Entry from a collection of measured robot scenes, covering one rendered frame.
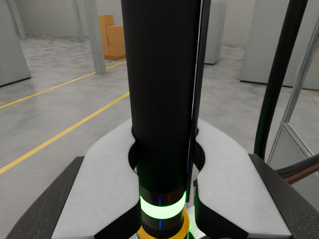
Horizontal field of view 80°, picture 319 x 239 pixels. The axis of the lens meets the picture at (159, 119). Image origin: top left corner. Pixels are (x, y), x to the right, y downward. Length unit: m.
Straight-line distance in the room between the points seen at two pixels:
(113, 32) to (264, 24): 5.16
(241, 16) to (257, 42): 6.74
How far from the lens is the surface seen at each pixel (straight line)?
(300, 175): 0.29
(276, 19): 5.53
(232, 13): 12.28
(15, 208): 2.58
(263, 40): 5.57
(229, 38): 12.35
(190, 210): 0.21
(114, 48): 8.27
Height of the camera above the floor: 1.72
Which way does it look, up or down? 30 degrees down
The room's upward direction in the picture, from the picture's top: 1 degrees counter-clockwise
